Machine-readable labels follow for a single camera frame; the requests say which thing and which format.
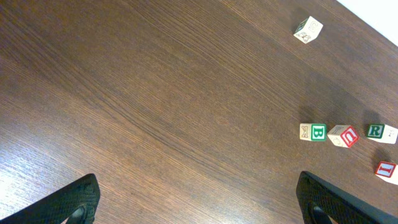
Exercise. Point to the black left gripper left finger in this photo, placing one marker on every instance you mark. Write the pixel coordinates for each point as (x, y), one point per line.
(74, 203)

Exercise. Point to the plain wooden block far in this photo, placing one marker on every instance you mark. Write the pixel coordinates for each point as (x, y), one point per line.
(308, 30)

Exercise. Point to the green N wooden block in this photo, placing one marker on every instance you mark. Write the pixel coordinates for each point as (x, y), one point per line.
(387, 171)

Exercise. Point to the green R wooden block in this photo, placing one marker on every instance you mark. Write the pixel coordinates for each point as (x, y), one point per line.
(382, 133)

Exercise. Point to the green B wooden block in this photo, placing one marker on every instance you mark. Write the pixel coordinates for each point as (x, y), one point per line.
(313, 132)

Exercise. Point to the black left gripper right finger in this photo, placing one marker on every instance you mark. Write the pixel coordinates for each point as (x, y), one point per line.
(322, 202)

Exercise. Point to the red U wooden block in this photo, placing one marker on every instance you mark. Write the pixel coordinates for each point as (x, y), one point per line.
(343, 136)

